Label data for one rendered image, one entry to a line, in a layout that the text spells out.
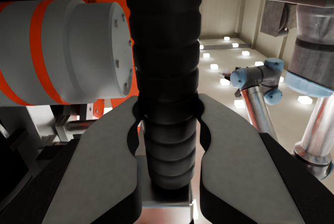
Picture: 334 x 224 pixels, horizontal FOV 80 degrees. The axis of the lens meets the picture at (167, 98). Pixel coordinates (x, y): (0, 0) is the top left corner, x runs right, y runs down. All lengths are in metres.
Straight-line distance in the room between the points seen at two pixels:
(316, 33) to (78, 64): 0.50
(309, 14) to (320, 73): 0.14
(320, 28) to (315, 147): 0.44
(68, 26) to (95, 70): 0.05
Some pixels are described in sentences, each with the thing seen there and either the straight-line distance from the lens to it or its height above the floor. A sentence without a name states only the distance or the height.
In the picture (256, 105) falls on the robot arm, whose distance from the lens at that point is 0.84.
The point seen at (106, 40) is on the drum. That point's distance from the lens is 0.24.
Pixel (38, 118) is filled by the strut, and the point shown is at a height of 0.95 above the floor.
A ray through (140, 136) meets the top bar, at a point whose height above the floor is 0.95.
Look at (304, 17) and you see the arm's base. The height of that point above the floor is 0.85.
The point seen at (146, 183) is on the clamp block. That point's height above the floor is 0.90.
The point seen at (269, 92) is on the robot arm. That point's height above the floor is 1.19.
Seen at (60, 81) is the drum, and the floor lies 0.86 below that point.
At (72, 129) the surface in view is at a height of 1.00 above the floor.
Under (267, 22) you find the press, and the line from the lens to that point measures 8.14.
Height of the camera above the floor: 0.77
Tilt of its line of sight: 30 degrees up
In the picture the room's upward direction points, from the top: 177 degrees clockwise
